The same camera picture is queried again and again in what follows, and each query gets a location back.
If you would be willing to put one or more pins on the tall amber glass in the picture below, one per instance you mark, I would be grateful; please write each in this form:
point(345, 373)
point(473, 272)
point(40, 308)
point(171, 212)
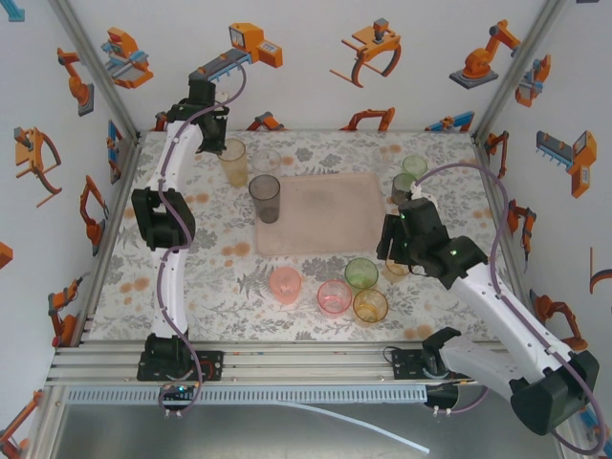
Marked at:
point(234, 167)

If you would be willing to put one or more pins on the small amber tumbler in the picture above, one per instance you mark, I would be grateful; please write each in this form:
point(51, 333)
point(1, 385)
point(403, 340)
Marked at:
point(399, 275)

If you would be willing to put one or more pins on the green transparent cup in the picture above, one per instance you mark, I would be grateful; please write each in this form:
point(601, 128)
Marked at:
point(414, 165)
point(362, 275)

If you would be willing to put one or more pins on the tall clear glass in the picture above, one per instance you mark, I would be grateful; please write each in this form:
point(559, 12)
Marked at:
point(266, 165)

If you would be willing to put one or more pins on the short grey glass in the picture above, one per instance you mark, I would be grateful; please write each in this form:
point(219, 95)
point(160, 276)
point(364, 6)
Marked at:
point(400, 186)

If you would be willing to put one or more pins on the wide amber tumbler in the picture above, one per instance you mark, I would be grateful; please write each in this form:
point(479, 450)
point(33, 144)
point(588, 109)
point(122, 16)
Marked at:
point(370, 308)

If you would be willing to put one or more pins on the tall grey glass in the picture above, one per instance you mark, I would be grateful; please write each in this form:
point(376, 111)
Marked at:
point(264, 201)

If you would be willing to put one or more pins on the red transparent glass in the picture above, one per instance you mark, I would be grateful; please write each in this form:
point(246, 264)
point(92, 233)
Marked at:
point(334, 299)

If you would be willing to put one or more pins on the pink textured plastic cup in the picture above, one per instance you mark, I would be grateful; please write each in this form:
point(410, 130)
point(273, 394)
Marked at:
point(285, 287)

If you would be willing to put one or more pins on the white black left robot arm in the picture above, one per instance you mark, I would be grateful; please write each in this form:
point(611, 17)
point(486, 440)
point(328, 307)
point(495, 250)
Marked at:
point(176, 306)

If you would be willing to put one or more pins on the pink plastic tray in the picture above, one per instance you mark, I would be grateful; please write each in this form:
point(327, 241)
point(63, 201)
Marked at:
point(325, 215)

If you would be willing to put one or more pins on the floral patterned tablecloth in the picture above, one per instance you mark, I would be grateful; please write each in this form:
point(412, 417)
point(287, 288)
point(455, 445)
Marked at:
point(268, 325)

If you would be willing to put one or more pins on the thin white plastic strip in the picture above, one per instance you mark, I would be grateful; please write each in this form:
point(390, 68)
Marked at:
point(382, 431)

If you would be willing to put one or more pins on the small green-lit circuit board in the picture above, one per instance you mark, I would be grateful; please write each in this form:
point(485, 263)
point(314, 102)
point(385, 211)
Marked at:
point(177, 389)

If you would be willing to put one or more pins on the grey metal sheet panel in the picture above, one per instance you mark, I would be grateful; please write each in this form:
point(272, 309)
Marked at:
point(191, 435)

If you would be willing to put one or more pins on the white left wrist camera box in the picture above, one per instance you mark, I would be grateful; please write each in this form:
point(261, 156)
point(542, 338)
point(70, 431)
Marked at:
point(222, 113)

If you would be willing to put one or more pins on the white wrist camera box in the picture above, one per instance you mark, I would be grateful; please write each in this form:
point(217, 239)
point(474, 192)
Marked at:
point(222, 113)
point(425, 197)

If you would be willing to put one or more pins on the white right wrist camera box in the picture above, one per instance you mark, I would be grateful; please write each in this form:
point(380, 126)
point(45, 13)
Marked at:
point(425, 197)

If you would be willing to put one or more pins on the aluminium frame post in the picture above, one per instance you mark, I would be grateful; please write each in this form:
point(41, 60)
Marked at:
point(91, 57)
point(523, 57)

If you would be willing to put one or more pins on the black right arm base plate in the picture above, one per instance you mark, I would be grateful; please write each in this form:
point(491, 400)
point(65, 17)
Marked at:
point(406, 368)

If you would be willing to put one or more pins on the long aluminium base rail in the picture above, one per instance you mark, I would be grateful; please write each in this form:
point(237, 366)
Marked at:
point(306, 365)

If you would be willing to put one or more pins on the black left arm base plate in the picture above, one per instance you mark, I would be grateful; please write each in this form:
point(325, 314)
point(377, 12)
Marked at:
point(148, 370)

